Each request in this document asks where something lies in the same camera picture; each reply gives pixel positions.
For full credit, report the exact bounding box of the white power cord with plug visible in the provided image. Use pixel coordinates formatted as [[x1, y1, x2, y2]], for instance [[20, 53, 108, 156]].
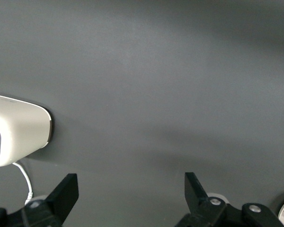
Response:
[[12, 161, 34, 206]]

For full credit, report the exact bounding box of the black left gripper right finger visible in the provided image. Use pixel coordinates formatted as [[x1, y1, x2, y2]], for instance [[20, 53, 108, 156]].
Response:
[[174, 172, 242, 227]]

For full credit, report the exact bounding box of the white toaster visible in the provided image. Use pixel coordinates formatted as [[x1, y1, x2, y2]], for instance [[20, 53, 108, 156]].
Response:
[[0, 94, 54, 168]]

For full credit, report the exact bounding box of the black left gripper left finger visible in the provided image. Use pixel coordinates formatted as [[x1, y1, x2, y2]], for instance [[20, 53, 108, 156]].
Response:
[[20, 173, 80, 227]]

